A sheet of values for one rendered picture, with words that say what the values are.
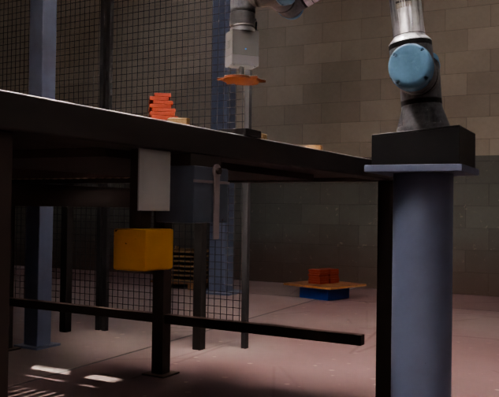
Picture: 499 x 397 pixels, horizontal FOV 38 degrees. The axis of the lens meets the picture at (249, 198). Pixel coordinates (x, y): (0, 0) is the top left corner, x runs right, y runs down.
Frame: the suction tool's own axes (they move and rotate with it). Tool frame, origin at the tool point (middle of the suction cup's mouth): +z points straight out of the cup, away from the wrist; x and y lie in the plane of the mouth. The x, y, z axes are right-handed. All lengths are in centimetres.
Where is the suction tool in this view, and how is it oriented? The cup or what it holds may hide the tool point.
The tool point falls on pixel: (241, 83)
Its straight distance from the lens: 218.6
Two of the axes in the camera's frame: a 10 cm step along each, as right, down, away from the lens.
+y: -9.3, -0.2, -3.6
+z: -0.2, 10.0, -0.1
